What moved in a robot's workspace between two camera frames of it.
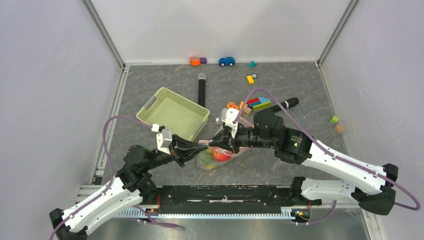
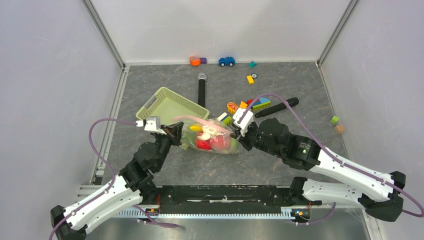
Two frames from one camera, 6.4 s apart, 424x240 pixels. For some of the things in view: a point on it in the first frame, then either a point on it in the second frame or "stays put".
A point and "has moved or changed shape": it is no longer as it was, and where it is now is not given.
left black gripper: [181, 149] -> [174, 131]
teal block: [252, 64] stays put
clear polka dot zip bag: [211, 157] -> [207, 136]
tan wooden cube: [339, 129] stays put
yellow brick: [250, 80] stays put
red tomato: [220, 154] has moved or changed shape
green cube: [334, 119] stays put
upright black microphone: [201, 88] stays put
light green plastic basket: [183, 117] stays put
